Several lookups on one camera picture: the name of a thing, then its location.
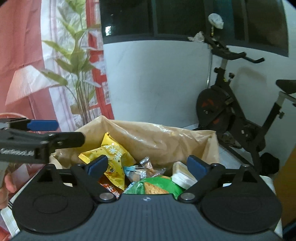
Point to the green plaid tablecloth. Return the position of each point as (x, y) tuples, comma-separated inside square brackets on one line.
[(9, 219)]

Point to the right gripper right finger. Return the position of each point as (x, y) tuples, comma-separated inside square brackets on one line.
[(207, 176)]

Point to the left hand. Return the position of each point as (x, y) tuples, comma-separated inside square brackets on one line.
[(8, 187)]

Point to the red patterned curtain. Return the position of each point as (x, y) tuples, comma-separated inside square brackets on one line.
[(52, 62)]

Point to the dark window frame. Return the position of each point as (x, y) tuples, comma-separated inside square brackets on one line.
[(258, 25)]

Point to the cardboard box with plastic liner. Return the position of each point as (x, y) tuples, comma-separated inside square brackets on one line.
[(162, 144)]

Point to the green snack bag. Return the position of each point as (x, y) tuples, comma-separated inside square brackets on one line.
[(155, 186)]

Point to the small clear candy packet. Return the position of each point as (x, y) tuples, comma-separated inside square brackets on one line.
[(145, 169)]

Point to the black exercise bike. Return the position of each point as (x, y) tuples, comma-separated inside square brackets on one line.
[(253, 118)]

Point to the yellow snack bag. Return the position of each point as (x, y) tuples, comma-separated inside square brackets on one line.
[(118, 157)]

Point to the red snack packet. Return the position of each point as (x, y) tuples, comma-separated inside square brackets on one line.
[(106, 183)]

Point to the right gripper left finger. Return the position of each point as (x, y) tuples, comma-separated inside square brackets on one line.
[(88, 176)]

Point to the white wafer pack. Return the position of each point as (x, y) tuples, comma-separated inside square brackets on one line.
[(182, 177)]

